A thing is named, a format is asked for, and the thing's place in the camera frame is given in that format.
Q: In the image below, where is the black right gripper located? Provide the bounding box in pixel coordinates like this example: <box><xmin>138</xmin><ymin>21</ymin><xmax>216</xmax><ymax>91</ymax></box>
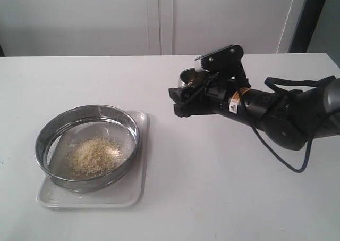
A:
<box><xmin>168</xmin><ymin>44</ymin><xmax>251</xmax><ymax>118</ymax></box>

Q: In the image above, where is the small stainless steel cup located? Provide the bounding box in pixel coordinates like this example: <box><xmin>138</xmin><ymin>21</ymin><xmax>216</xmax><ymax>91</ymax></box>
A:
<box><xmin>178</xmin><ymin>68</ymin><xmax>206</xmax><ymax>88</ymax></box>

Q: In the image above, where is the yellow white grain pile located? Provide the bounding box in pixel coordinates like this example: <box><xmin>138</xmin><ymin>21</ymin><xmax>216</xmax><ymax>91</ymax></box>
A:
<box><xmin>67</xmin><ymin>137</ymin><xmax>121</xmax><ymax>176</ymax></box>

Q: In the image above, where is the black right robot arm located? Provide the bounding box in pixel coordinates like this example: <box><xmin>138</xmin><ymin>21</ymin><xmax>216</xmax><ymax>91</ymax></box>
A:
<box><xmin>169</xmin><ymin>45</ymin><xmax>339</xmax><ymax>151</ymax></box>

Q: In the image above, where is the round steel mesh sieve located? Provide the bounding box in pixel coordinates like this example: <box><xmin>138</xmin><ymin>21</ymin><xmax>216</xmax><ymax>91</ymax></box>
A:
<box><xmin>35</xmin><ymin>105</ymin><xmax>141</xmax><ymax>193</ymax></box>

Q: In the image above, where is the white rectangular plastic tray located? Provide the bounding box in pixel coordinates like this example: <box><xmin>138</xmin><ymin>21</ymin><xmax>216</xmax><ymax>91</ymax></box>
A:
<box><xmin>36</xmin><ymin>111</ymin><xmax>149</xmax><ymax>209</ymax></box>

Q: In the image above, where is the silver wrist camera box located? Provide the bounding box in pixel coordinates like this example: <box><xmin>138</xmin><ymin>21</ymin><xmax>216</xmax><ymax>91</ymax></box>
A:
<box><xmin>194</xmin><ymin>44</ymin><xmax>234</xmax><ymax>72</ymax></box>

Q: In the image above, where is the black braided cable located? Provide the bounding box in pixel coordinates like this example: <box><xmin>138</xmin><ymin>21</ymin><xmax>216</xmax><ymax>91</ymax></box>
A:
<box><xmin>235</xmin><ymin>77</ymin><xmax>337</xmax><ymax>173</ymax></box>

